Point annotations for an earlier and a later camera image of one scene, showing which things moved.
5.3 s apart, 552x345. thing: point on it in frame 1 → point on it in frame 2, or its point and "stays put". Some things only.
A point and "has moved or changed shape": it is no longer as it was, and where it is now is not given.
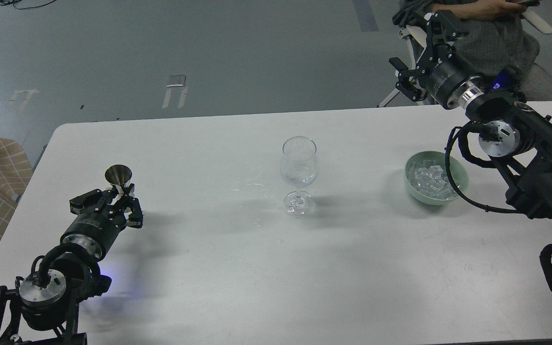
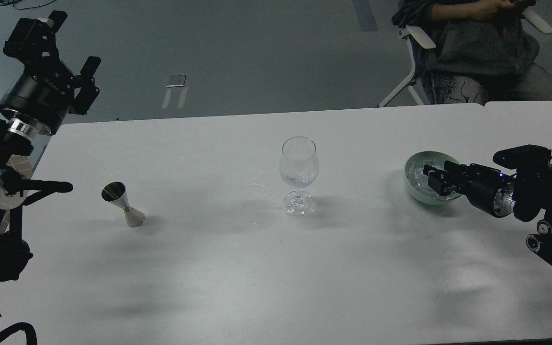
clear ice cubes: x=432 y=181 stays put
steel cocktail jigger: x=118 y=174 has moved or changed shape
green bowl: x=426 y=178 stays put
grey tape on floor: x=175 y=81 stays put
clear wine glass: x=299 y=166 stays put
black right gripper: x=453 y=71 → x=487 y=188
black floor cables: x=6 y=2 stays put
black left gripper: x=98 y=222 → x=41 y=96
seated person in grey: x=496 y=38 stays put
